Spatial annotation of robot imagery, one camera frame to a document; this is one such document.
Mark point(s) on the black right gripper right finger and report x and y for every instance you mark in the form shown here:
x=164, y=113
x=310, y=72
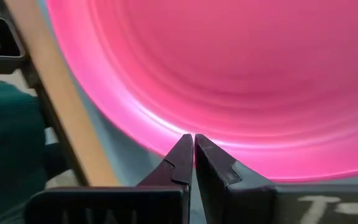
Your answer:
x=225, y=186

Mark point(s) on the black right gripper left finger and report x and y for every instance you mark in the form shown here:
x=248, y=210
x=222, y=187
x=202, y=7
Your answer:
x=176, y=168

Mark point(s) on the pink round plate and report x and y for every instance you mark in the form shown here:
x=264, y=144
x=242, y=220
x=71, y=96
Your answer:
x=228, y=77

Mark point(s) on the blue-grey plastic tray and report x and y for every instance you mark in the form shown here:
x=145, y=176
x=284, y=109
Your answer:
x=120, y=155

